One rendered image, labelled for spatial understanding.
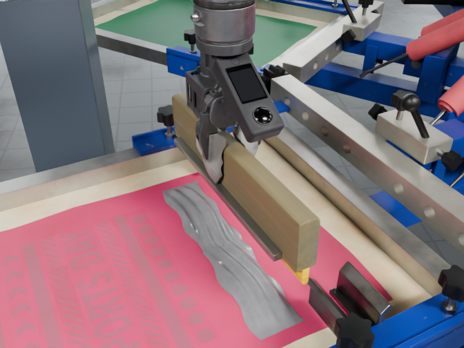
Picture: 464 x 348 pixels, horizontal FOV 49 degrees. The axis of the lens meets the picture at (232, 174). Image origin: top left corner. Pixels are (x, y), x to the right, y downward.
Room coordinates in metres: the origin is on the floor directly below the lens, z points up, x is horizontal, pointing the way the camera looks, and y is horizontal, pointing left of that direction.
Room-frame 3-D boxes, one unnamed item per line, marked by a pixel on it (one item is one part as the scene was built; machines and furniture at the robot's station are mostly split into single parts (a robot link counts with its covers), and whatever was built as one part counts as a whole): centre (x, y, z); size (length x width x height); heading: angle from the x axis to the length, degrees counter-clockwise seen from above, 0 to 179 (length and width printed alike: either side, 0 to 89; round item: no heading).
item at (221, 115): (0.62, 0.01, 1.23); 0.09 x 0.08 x 0.12; 27
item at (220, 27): (0.61, 0.01, 1.31); 0.08 x 0.08 x 0.05
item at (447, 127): (0.78, -0.36, 1.02); 0.17 x 0.06 x 0.05; 117
